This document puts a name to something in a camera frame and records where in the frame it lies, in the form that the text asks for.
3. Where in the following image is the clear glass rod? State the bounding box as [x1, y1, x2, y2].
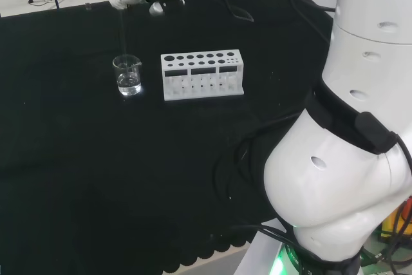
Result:
[119, 6, 133, 75]

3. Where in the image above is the clear glass beaker with water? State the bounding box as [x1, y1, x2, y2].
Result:
[112, 55, 144, 97]

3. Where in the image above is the white test tube rack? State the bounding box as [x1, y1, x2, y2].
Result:
[160, 49, 245, 102]

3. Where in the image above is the black table cloth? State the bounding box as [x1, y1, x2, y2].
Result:
[0, 0, 335, 274]

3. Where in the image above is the white paper sheet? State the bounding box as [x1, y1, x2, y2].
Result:
[236, 223, 290, 275]

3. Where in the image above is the yellow stop button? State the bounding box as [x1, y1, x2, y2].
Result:
[381, 196, 412, 240]

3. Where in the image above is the black base cable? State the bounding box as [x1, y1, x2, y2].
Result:
[225, 220, 292, 243]

